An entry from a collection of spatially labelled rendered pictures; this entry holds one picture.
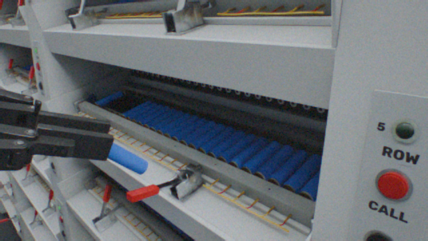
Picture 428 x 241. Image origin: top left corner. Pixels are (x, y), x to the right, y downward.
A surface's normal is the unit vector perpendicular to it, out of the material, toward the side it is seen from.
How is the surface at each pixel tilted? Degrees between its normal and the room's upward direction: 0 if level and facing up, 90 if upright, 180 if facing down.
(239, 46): 106
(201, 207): 16
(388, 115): 90
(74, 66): 90
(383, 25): 90
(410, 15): 90
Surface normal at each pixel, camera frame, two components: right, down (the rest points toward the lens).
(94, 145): 0.37, 0.54
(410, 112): -0.72, 0.19
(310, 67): -0.69, 0.44
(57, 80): 0.69, 0.22
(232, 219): -0.18, -0.87
